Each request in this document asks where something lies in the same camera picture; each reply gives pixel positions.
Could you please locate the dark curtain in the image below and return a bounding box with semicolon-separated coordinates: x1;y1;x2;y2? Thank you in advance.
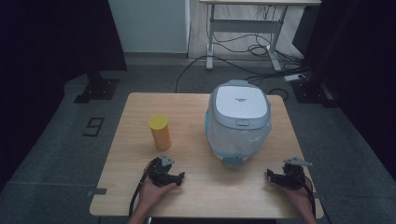
303;0;396;169
0;0;128;94

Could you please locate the person's right hand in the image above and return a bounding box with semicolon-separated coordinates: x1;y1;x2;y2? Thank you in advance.
279;182;314;217

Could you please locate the white metal frame desk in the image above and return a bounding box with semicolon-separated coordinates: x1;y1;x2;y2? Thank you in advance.
199;0;322;72

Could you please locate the white lidded trash bin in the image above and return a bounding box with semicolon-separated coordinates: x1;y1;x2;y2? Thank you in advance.
204;79;273;169

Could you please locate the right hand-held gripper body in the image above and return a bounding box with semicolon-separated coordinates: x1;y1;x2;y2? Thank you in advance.
280;156;314;191

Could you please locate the person's left hand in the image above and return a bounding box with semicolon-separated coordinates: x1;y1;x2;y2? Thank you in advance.
137;176;179;213

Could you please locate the white partition panel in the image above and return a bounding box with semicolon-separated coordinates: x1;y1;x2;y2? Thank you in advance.
107;0;191;54

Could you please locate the long black floor cable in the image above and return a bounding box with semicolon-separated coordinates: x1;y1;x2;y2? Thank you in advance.
174;54;304;93

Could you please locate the coiled black floor cable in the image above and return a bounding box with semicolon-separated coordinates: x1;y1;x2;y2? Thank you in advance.
267;88;290;102

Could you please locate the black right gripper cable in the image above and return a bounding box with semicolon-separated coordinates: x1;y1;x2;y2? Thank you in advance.
299;175;318;218

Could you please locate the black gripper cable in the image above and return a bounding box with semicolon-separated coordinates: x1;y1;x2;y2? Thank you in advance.
299;175;318;218
128;158;158;218

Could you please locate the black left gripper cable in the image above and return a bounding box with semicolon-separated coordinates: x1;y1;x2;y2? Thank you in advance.
128;158;158;218

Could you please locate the yellow cylindrical canister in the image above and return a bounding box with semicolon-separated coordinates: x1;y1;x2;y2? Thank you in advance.
148;114;173;152

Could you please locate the white power strip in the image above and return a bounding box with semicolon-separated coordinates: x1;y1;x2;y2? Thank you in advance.
283;72;307;83

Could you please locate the tangle of black cables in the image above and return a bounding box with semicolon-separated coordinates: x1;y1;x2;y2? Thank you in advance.
205;4;305;72

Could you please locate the clear plastic bin liner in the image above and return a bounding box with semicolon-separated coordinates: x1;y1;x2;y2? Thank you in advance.
205;119;272;161

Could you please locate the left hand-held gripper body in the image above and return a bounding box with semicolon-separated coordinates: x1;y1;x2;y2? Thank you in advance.
148;154;177;189

